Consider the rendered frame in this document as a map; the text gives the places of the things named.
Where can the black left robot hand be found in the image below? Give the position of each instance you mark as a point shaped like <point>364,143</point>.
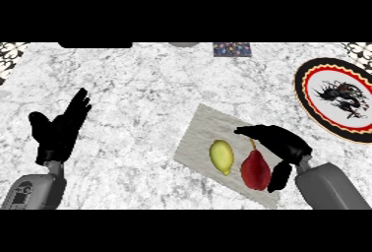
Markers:
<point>56,131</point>

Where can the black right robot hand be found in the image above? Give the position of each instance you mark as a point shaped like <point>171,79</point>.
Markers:
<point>283,139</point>

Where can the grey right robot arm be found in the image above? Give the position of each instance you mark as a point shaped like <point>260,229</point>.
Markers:
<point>326,187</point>

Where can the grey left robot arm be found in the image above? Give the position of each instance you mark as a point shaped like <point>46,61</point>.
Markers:
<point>37,189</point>

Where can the red pear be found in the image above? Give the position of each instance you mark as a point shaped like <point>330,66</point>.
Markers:
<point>255,170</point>

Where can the grey marble placemat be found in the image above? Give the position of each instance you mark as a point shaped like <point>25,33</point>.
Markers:
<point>212,138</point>

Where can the dragon print plate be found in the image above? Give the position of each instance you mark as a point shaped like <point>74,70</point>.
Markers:
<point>338,98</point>

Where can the yellow lemon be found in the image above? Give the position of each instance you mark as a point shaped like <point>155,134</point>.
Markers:
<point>221,157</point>

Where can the black white patterned cloth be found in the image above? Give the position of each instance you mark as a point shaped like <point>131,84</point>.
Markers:
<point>10,59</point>
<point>360,54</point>

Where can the black appliance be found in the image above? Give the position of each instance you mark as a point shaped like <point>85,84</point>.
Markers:
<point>94,45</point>

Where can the dark patterned box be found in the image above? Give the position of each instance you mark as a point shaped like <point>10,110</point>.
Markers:
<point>232,49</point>

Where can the grey round object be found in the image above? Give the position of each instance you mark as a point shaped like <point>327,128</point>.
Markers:
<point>183,44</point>

